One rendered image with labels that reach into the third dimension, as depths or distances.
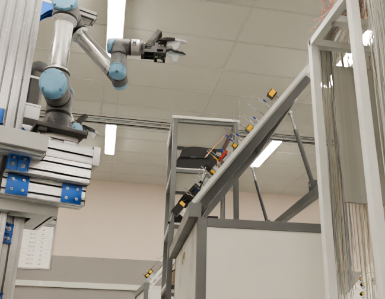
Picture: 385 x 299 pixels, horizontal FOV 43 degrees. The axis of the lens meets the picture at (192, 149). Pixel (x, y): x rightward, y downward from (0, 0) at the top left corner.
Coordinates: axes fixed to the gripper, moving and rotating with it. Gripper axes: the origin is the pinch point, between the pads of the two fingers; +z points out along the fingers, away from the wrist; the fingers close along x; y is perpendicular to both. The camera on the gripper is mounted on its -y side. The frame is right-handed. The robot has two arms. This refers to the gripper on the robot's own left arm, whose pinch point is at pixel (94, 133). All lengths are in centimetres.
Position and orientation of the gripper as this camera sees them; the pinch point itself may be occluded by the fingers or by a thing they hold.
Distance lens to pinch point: 333.6
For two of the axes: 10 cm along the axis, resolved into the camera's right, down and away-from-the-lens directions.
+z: 5.6, 3.2, 7.7
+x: 8.2, -0.5, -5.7
